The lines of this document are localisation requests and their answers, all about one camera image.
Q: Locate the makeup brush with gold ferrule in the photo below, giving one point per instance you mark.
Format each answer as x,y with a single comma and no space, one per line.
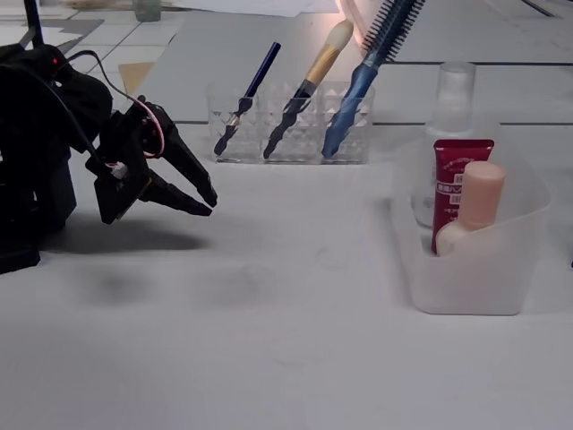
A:
322,62

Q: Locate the clear spray bottle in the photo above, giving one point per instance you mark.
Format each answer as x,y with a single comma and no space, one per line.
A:
456,89

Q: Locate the brown cardboard piece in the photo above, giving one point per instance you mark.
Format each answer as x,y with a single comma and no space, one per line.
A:
134,76

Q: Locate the dark blue eyeliner pencil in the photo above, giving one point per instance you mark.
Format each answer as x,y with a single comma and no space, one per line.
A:
264,67

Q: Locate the small glass cup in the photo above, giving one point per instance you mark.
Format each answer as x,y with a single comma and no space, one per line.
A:
147,11

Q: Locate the clear crystal organizer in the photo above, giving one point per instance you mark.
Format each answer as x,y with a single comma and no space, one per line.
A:
365,134

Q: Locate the blue round hairbrush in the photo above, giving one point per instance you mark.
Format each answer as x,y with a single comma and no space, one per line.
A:
362,85

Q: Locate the red hand cream tube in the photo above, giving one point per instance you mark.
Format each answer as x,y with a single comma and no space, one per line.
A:
447,161

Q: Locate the frosted white plastic bin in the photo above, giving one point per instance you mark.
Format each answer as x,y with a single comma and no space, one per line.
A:
470,286

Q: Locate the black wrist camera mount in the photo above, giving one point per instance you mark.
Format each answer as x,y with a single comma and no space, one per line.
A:
114,201

